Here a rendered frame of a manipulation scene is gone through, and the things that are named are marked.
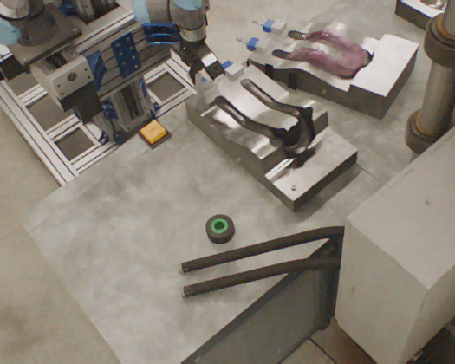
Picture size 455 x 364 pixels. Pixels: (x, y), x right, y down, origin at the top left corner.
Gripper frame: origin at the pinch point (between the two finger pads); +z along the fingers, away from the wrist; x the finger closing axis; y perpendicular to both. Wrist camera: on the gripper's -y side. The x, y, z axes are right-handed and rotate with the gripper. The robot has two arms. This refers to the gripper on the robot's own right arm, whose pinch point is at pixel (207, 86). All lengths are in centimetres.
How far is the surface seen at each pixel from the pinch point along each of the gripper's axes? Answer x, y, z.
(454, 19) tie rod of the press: -3, -75, -67
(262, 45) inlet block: -26.9, 4.2, 3.0
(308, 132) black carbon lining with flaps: -11.1, -34.4, 2.9
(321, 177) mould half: -3.1, -47.5, 5.1
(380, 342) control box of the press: 32, -96, -26
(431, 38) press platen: -1, -73, -62
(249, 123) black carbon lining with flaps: -0.7, -19.2, 3.0
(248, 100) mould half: -6.4, -12.2, 2.6
